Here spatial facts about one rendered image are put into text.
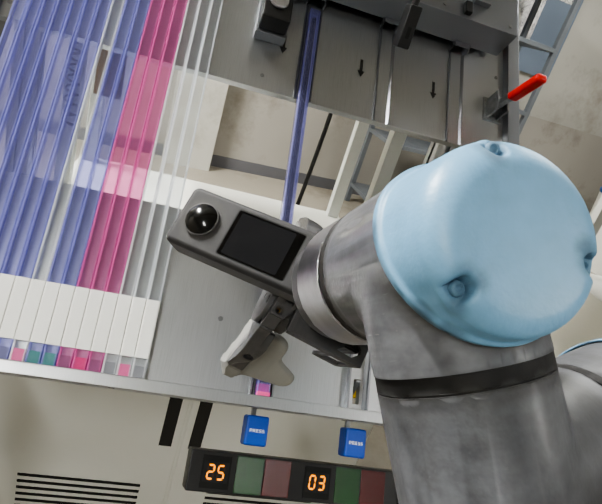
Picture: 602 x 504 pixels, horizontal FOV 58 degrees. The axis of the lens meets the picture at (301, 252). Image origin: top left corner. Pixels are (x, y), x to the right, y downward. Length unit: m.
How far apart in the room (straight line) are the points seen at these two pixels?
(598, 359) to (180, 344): 0.40
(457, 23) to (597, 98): 4.25
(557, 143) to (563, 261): 4.73
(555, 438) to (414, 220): 0.10
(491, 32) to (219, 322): 0.55
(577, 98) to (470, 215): 4.74
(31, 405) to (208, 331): 0.51
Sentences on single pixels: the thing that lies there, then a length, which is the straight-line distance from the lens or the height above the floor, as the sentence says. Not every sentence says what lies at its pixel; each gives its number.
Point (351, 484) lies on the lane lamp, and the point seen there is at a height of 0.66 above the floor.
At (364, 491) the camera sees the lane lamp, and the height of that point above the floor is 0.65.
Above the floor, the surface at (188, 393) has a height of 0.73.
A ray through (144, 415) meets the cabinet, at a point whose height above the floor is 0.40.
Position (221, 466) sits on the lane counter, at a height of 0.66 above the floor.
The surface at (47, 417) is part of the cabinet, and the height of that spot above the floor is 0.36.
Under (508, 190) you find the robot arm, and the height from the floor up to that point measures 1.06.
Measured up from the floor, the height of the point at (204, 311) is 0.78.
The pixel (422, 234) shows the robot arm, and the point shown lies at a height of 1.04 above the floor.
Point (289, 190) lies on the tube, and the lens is 0.64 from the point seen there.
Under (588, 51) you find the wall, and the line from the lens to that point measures 4.87.
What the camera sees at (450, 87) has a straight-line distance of 0.83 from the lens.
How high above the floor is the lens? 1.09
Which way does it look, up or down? 23 degrees down
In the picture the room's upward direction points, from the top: 18 degrees clockwise
